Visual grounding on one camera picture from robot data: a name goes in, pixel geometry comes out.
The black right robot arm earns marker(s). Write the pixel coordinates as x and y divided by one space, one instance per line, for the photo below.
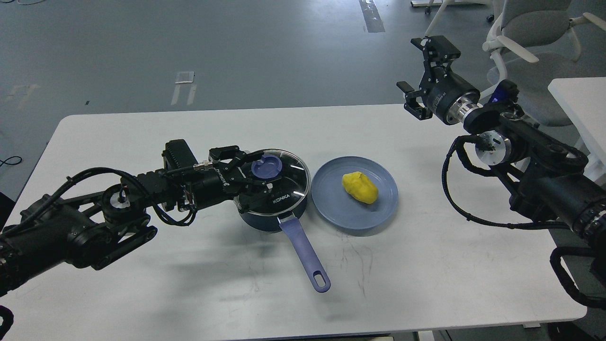
544 177

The dark blue saucepan purple handle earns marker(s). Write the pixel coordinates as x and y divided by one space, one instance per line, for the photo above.
292 227

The yellow potato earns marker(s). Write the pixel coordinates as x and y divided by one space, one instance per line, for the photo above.
360 187

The blue round plate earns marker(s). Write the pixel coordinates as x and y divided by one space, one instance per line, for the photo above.
336 206

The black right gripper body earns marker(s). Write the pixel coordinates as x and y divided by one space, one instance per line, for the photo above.
449 96

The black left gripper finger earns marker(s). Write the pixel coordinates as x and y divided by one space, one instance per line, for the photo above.
251 194
232 162

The grey tape strip on floor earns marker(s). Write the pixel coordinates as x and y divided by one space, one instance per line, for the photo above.
372 17

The grey white office chair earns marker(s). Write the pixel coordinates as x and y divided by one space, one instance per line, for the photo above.
521 24

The white side table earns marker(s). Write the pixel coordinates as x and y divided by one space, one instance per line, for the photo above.
584 102

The glass lid blue knob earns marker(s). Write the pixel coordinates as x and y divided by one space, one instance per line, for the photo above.
288 196

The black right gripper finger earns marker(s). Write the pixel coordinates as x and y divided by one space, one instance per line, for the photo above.
414 101
439 54

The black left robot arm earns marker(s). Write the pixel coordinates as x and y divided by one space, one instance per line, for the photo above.
100 214

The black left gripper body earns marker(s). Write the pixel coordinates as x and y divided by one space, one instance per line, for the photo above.
214 185

